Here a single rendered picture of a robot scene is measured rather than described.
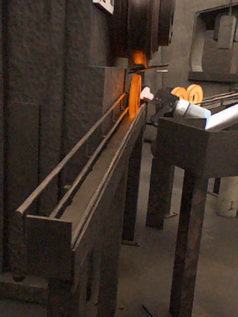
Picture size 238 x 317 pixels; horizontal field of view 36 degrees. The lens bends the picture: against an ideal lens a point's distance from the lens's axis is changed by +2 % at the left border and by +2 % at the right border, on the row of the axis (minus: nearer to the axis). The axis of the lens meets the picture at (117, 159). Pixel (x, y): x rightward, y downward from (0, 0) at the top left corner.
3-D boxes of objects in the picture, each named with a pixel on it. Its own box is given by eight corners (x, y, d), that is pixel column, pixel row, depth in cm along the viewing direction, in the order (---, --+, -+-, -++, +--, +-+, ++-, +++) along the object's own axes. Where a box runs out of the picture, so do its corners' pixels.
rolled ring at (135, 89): (142, 75, 176) (135, 74, 176) (138, 75, 158) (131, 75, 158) (138, 114, 180) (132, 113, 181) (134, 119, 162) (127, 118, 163)
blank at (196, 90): (184, 86, 220) (189, 86, 218) (199, 83, 230) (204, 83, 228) (183, 112, 225) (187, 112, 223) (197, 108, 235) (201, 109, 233)
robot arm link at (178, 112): (180, 117, 185) (180, 120, 176) (171, 114, 185) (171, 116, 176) (188, 101, 183) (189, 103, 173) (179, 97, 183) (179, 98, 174)
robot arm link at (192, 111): (204, 132, 176) (214, 112, 173) (180, 122, 176) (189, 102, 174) (202, 129, 185) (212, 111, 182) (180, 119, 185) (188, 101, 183)
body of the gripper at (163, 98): (157, 86, 183) (180, 96, 182) (150, 103, 185) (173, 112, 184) (157, 88, 175) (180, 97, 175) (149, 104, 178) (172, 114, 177)
